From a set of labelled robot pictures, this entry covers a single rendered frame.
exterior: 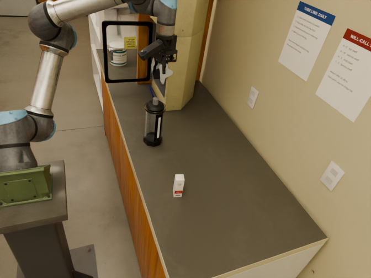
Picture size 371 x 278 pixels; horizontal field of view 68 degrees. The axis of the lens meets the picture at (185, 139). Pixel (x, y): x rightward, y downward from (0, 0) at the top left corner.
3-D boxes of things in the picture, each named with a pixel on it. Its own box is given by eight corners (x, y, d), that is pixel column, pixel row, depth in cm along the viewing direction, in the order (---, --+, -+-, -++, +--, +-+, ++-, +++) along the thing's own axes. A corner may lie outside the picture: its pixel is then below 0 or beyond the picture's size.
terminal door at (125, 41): (149, 81, 193) (153, 21, 168) (105, 83, 182) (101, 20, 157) (149, 80, 193) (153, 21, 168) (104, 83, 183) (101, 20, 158)
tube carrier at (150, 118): (166, 142, 150) (170, 108, 137) (149, 148, 144) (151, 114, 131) (155, 131, 156) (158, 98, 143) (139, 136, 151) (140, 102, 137)
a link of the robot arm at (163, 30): (162, 26, 109) (152, 20, 114) (161, 38, 112) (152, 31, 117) (178, 26, 113) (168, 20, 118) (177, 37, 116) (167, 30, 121)
